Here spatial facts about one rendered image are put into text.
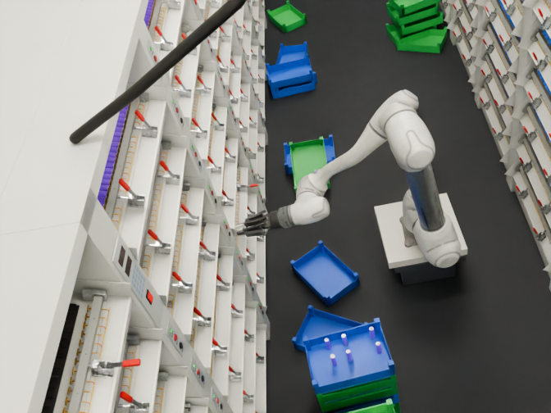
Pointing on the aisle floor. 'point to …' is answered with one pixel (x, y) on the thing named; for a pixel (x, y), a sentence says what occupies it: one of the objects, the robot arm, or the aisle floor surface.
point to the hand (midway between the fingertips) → (237, 229)
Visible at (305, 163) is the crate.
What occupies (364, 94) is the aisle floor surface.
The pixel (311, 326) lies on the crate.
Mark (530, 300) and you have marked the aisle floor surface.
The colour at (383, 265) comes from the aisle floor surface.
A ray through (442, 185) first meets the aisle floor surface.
